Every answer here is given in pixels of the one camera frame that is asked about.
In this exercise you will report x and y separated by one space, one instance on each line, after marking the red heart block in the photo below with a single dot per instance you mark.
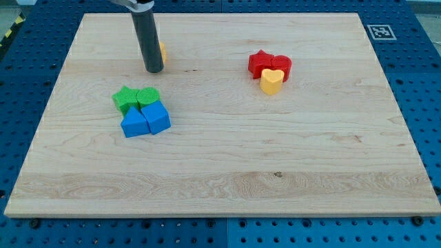
284 63

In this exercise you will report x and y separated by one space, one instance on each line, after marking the blue cube block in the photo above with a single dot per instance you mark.
157 117

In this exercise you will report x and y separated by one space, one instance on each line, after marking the yellow hexagon block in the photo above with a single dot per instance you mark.
163 51

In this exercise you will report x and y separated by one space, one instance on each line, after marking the silver clamp mount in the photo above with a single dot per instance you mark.
135 5

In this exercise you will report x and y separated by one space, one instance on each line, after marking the black bolt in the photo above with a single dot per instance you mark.
34 223
417 221

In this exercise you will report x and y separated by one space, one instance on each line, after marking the green star block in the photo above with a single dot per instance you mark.
126 98

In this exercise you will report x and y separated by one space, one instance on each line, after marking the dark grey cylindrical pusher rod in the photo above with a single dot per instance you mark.
146 32

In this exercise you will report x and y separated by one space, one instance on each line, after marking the black bolt left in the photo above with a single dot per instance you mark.
34 223

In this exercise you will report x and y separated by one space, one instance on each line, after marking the green circle block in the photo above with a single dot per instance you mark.
147 96

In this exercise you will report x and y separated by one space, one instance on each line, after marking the white fiducial marker tag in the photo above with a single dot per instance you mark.
381 32

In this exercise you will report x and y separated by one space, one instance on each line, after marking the blue pentagon house block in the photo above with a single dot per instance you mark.
134 123

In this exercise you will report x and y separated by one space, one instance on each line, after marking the yellow heart block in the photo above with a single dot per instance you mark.
271 81

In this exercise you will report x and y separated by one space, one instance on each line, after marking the light wooden board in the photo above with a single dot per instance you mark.
331 143

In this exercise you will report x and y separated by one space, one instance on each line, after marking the red star block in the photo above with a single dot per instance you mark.
258 62

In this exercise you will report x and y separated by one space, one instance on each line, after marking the black bolt right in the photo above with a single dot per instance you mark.
417 221

